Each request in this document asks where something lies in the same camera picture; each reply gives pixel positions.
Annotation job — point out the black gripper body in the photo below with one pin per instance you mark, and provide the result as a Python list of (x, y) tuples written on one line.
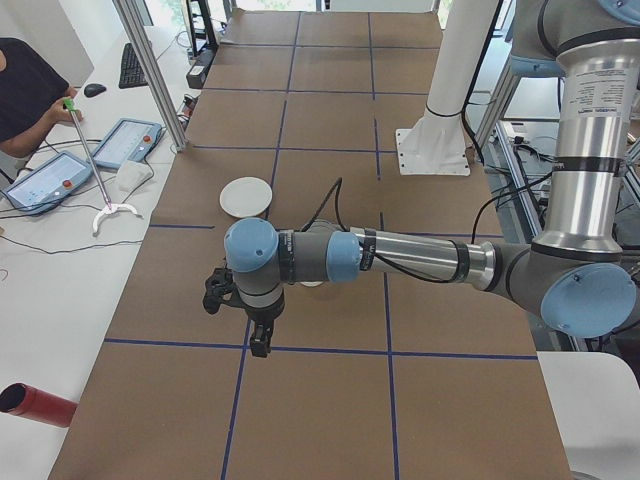
[(263, 315)]

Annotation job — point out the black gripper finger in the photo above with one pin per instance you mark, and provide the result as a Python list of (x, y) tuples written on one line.
[(260, 340)]

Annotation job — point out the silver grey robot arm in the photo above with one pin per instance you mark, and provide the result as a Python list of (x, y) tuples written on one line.
[(570, 275)]

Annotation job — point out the white plate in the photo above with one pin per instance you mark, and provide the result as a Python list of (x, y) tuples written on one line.
[(245, 197)]

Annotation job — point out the reacher grabber stick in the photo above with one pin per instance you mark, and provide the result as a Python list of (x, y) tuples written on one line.
[(110, 207)]

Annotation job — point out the white crumpled cloth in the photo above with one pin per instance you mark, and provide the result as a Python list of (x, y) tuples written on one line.
[(131, 175)]

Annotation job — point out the far teach pendant tablet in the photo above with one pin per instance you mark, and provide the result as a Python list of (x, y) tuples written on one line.
[(129, 140)]

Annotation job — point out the teach pendant tablet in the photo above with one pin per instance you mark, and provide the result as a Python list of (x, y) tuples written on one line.
[(129, 140), (49, 184)]

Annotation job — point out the near teach pendant tablet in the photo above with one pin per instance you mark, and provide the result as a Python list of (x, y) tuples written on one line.
[(49, 184)]

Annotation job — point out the red cylinder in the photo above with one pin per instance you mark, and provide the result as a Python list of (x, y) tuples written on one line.
[(28, 402)]

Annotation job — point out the black keyboard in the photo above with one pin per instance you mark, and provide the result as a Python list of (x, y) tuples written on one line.
[(131, 72)]

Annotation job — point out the black computer mouse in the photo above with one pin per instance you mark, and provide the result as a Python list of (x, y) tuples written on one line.
[(92, 90)]

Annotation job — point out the person in black shirt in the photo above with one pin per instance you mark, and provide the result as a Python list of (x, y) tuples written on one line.
[(32, 98)]

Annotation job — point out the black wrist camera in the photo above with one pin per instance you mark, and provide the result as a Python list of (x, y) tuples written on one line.
[(220, 289)]

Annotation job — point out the white pillar mount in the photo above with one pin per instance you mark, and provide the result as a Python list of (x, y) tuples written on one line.
[(435, 145)]

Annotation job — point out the aluminium frame post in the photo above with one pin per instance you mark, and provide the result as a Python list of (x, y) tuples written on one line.
[(134, 28)]

